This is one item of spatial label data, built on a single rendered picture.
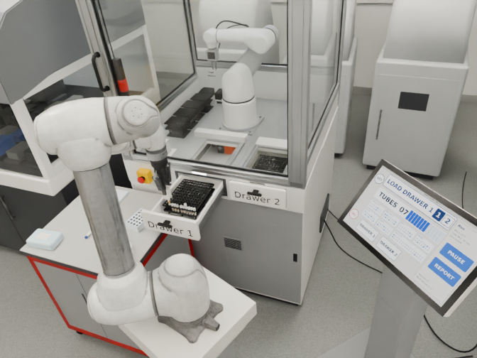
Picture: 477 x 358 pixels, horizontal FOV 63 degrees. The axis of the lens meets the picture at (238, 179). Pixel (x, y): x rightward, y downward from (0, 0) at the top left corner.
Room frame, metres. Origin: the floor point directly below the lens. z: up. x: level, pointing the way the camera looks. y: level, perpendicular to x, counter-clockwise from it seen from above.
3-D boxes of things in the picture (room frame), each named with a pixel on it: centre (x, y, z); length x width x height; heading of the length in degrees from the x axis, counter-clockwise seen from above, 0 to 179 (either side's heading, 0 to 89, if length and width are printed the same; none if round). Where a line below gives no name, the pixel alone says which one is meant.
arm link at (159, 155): (1.45, 0.34, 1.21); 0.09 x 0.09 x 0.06
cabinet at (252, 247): (2.06, -0.04, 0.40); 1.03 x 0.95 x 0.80; 66
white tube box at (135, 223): (1.51, 0.52, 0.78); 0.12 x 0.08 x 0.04; 146
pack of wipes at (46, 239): (1.43, 0.98, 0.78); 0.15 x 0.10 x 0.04; 71
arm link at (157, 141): (1.45, 0.36, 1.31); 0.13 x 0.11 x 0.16; 101
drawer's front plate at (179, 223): (1.34, 0.33, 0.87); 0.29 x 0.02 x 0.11; 66
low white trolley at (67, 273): (1.53, 0.70, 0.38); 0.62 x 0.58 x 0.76; 66
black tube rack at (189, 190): (1.53, 0.25, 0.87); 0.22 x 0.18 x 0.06; 156
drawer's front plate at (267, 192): (1.51, -0.08, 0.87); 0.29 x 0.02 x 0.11; 66
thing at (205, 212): (1.53, 0.25, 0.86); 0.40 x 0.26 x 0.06; 156
